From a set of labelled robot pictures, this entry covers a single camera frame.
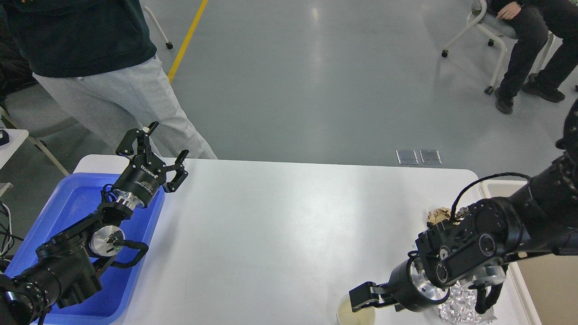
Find paper cup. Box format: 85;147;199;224
335;292;375;325

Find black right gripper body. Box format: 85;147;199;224
386;258;449;312

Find crumpled brown paper ball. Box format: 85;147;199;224
426;207;451;227

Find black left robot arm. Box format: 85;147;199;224
1;121;188;325

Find white side table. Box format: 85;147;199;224
0;128;29;169

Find cables at left edge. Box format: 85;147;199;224
0;201;23;258

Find seated person in black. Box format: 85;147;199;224
489;0;578;114

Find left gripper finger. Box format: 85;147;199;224
163;149;189;193
116;121;159;160

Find standing person grey trousers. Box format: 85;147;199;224
1;0;216;159

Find beige plastic bin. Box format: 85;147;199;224
479;180;578;325

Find right metal floor plate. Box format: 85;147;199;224
420;149;443;165

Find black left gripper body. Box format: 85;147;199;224
112;156;167;208

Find white chair leg with caster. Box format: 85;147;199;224
142;5;174;50

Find crumpled silver foil bag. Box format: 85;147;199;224
436;263;499;325

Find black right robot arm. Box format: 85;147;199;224
349;103;578;313

